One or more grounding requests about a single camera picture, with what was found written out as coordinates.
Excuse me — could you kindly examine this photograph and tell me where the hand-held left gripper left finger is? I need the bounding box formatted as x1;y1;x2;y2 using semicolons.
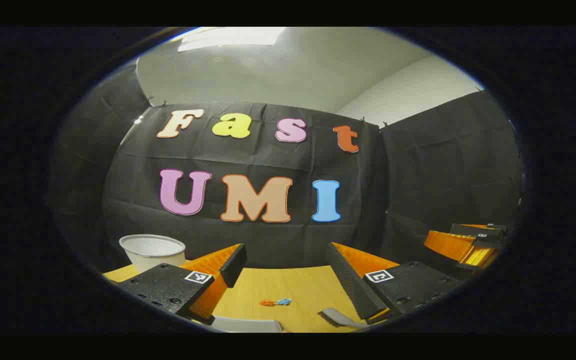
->
116;243;248;322

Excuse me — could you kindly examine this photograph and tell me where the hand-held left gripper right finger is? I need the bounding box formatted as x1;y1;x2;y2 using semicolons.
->
326;242;464;321

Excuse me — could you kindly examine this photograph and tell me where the small grey broom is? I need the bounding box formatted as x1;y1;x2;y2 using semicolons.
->
320;307;370;329

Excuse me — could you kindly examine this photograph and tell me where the grey dustpan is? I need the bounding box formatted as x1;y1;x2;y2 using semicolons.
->
208;316;284;333

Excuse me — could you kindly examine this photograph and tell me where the white ribbed garbage bin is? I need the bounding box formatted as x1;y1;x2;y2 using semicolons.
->
119;234;187;273

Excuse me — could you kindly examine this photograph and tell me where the wooden desktop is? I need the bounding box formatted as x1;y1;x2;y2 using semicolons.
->
103;262;394;333

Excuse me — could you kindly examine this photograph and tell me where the black backdrop cloth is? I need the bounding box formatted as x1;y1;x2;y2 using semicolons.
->
50;62;524;273

